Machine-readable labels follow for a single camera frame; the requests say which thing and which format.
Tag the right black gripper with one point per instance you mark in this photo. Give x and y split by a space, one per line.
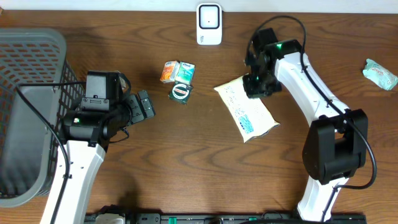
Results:
250 90

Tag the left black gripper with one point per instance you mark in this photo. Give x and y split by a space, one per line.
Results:
137 102

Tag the yellow snack bag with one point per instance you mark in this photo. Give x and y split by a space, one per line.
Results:
251 116

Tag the round tape roll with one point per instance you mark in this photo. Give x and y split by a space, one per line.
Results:
180 92

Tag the orange small carton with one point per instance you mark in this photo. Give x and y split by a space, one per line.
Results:
170 71

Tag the teal small carton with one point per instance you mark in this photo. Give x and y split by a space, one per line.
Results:
185 73

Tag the mint green pack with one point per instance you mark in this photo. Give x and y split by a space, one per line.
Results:
379 75

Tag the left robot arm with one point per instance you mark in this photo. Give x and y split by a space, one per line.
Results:
86 131

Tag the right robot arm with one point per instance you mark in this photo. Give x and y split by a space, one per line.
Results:
334 148

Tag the white barcode scanner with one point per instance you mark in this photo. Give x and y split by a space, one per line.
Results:
209 24

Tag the grey plastic shopping basket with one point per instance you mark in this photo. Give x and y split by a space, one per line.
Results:
35 60

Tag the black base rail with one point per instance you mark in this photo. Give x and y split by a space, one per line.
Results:
155 218

